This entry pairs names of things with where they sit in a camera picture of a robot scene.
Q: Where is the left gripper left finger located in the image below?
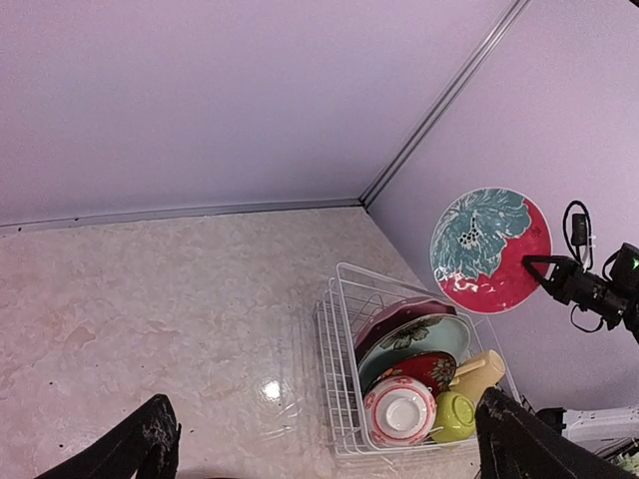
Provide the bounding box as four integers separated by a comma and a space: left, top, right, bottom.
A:
41, 394, 181, 478

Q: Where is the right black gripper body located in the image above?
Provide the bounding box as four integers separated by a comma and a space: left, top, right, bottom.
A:
548, 261, 629, 329

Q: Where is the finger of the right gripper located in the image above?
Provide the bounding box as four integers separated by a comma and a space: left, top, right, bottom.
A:
522, 254, 574, 294

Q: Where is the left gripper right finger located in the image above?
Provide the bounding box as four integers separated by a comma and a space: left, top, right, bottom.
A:
475, 387, 634, 479

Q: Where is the red teal floral plate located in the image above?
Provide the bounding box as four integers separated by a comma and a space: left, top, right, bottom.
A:
429, 188, 552, 315

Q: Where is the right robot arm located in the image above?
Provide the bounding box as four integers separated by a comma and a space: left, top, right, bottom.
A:
522, 242, 638, 337

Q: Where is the lime green bowl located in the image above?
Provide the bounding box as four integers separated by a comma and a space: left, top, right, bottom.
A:
430, 391, 476, 443

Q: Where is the yellow mug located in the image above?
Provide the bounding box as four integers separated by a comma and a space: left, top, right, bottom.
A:
449, 349, 506, 403

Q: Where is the red floral bowl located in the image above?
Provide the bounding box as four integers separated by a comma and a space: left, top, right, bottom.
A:
363, 351, 457, 397

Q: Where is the white red patterned bowl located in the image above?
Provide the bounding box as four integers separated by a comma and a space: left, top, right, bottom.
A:
363, 375, 436, 448

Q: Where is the light teal floral plate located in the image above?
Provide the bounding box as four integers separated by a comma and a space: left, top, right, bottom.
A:
355, 313, 471, 393

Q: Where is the pink scalloped plate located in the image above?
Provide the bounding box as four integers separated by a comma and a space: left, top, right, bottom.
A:
354, 296, 456, 350

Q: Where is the white wire dish rack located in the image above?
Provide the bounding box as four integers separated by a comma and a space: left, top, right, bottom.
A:
315, 262, 501, 457

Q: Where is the right aluminium corner post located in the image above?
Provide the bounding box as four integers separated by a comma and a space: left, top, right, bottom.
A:
358, 0, 530, 212

